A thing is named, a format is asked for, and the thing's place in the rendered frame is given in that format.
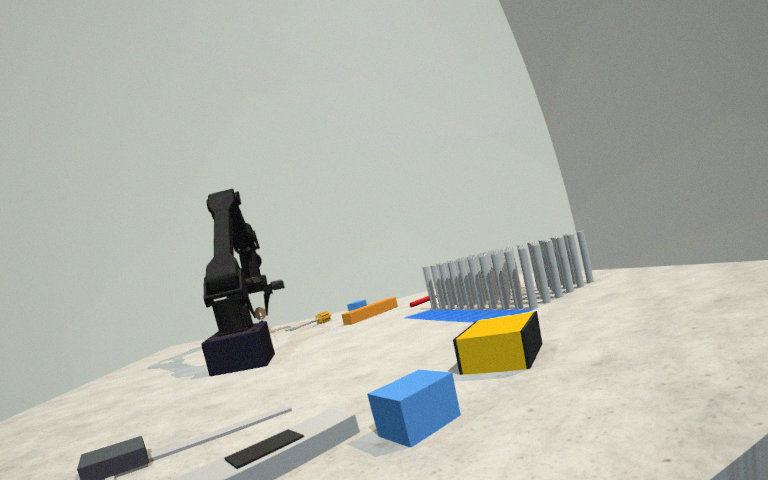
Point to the blue block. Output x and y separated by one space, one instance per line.
415 406
357 304

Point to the yellow box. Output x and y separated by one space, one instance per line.
508 343

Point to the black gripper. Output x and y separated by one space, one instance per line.
275 285

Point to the blue tape strip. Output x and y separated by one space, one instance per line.
465 315

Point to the grey flat bar with black inlay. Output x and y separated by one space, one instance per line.
283 452

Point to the red rod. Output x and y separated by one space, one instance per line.
422 300

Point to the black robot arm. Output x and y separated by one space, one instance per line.
224 277

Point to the orange rectangular bar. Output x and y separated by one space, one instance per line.
369 311

